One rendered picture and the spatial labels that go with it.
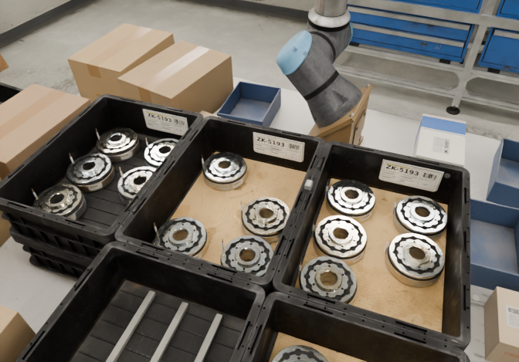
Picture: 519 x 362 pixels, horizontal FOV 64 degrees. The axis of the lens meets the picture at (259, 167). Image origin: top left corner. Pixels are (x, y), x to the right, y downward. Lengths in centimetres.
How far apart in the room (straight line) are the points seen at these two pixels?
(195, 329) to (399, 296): 37
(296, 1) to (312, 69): 268
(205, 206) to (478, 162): 81
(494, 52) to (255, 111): 162
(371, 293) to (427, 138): 56
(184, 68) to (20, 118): 49
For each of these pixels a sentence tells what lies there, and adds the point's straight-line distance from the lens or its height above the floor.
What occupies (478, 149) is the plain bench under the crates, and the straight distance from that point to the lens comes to 142.
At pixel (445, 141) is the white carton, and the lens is 126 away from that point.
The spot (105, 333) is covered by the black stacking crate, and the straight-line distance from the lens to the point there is 82.
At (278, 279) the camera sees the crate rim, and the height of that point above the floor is 93.
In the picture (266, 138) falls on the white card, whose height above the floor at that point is 91.
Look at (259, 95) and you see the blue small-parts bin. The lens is 147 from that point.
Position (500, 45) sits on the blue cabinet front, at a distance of 267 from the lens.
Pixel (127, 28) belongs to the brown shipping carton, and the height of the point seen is 86.
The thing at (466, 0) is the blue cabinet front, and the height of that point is 66.
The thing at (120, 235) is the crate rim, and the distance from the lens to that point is 80.
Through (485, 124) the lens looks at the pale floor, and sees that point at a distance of 284.
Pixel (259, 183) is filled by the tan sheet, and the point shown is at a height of 83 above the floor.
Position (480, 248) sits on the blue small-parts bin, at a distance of 113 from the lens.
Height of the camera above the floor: 152
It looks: 43 degrees down
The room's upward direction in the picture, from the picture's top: 1 degrees counter-clockwise
